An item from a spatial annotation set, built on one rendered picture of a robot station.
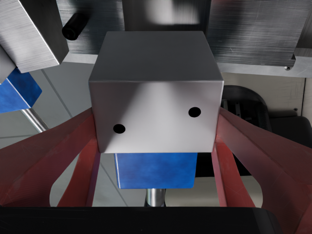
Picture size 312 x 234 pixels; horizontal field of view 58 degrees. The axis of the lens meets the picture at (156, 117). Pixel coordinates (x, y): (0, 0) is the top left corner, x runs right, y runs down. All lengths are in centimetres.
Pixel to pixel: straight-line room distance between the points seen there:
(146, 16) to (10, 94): 16
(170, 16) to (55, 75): 130
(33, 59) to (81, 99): 125
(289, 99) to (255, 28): 87
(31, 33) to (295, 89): 89
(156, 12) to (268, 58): 8
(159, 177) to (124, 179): 2
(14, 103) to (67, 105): 129
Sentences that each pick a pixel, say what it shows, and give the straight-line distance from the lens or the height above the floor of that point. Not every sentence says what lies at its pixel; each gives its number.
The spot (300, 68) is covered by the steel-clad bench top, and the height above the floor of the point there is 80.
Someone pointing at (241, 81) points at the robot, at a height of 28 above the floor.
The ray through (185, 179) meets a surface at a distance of 16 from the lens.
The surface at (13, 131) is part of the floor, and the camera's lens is 196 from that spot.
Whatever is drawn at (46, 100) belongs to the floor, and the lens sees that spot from 163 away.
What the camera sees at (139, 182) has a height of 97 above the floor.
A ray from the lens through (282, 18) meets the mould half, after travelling 19.
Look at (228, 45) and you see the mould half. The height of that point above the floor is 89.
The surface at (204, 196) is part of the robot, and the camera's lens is 53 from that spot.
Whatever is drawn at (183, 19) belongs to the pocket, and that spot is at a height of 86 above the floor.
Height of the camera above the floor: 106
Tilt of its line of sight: 45 degrees down
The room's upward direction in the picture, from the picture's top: 169 degrees counter-clockwise
